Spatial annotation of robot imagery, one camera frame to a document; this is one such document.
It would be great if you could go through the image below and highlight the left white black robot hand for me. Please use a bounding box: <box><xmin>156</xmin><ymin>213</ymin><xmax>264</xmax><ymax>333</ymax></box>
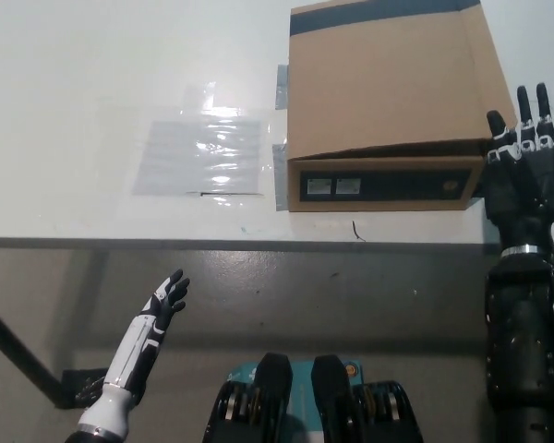
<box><xmin>77</xmin><ymin>269</ymin><xmax>191</xmax><ymax>437</ymax></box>

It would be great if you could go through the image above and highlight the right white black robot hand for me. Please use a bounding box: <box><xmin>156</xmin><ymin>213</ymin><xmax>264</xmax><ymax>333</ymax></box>
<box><xmin>484</xmin><ymin>81</ymin><xmax>554</xmax><ymax>256</ymax></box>

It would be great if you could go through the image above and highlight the brown cardboard storage box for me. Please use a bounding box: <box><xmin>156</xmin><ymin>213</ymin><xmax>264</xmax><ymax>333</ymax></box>
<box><xmin>285</xmin><ymin>0</ymin><xmax>521</xmax><ymax>214</ymax></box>

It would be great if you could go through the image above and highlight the black table leg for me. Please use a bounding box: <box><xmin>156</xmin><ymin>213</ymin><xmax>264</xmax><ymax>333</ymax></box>
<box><xmin>0</xmin><ymin>297</ymin><xmax>66</xmax><ymax>410</ymax></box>

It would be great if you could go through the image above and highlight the clear plastic sheet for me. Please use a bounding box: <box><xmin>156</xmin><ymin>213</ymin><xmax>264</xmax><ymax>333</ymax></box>
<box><xmin>131</xmin><ymin>82</ymin><xmax>290</xmax><ymax>209</ymax></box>

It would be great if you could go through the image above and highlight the short grey tape strip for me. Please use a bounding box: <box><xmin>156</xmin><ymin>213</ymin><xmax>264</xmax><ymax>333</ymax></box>
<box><xmin>274</xmin><ymin>64</ymin><xmax>291</xmax><ymax>111</ymax></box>

